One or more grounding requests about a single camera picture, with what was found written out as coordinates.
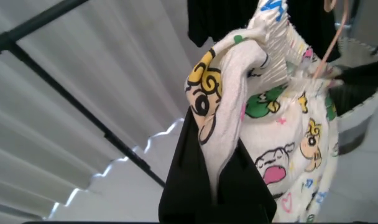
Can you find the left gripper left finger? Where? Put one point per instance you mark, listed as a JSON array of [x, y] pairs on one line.
[[184, 174]]

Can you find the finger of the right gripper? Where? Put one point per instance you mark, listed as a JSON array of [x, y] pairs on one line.
[[367, 73]]

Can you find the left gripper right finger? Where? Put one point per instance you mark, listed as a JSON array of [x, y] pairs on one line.
[[245, 189]]

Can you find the pink clothes hanger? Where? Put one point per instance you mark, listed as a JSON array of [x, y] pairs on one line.
[[332, 43]]

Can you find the cream printed garment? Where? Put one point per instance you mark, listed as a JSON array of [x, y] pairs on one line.
[[282, 133]]

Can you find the white laundry basket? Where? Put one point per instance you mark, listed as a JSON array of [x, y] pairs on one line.
[[355, 124]]

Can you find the black clothes rack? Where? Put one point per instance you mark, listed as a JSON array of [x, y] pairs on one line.
[[67, 95]]

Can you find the white curtain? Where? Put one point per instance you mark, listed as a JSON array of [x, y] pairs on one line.
[[120, 59]]

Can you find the black garment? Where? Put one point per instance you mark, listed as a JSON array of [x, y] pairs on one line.
[[218, 18]]

